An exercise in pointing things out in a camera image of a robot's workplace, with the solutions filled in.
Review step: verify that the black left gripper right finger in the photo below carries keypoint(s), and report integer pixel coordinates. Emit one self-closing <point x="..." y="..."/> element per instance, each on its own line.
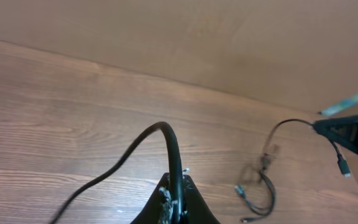
<point x="195" y="209"/>

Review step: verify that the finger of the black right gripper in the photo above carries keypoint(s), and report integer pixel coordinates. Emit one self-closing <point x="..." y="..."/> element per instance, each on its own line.
<point x="343" y="131"/>

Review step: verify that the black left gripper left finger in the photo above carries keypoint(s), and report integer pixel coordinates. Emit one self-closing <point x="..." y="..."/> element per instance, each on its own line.
<point x="160" y="205"/>

